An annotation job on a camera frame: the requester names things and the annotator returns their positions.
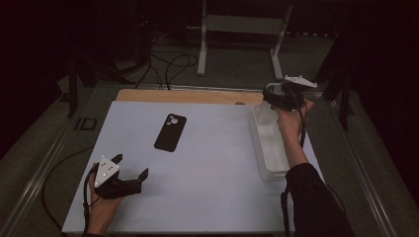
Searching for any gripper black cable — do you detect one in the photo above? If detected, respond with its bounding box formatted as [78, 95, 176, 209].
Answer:
[280, 95, 308, 237]
[82, 166, 100, 237]

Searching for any black phone case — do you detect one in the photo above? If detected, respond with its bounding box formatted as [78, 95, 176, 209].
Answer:
[153, 113, 188, 153]

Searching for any person's right hand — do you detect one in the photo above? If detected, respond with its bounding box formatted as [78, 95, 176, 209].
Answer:
[276, 99, 315, 141]

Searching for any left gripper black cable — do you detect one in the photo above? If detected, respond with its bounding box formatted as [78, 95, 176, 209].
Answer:
[82, 166, 100, 237]

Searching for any white long plastic bin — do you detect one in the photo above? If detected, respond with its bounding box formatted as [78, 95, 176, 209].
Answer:
[249, 103, 292, 182]

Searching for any black looped floor cable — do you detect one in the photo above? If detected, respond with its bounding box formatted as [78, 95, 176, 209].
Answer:
[163, 53, 200, 91]

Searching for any wooden table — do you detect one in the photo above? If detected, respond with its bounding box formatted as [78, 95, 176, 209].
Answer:
[116, 88, 265, 107]

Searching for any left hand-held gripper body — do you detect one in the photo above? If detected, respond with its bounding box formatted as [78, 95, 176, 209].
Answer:
[93, 155, 143, 200]

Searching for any white table board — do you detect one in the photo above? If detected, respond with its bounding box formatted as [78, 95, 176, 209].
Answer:
[61, 100, 325, 235]

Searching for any thin black cable loop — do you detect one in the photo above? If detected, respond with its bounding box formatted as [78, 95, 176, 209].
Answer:
[325, 184, 348, 218]
[41, 146, 95, 231]

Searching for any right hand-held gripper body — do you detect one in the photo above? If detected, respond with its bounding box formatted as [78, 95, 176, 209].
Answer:
[263, 74, 318, 112]

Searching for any person's left hand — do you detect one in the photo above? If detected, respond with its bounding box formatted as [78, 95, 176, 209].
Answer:
[86, 162, 125, 235]

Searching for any metal floor rail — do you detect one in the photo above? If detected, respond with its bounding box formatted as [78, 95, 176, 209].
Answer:
[0, 87, 95, 237]
[329, 98, 398, 237]

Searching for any black tripod stand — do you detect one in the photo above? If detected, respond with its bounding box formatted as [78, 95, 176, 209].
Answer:
[295, 65, 356, 132]
[66, 55, 136, 119]

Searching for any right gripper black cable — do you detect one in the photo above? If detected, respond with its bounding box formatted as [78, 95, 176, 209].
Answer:
[280, 95, 308, 237]

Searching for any white metal stand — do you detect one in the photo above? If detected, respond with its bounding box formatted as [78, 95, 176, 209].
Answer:
[186, 0, 294, 82]

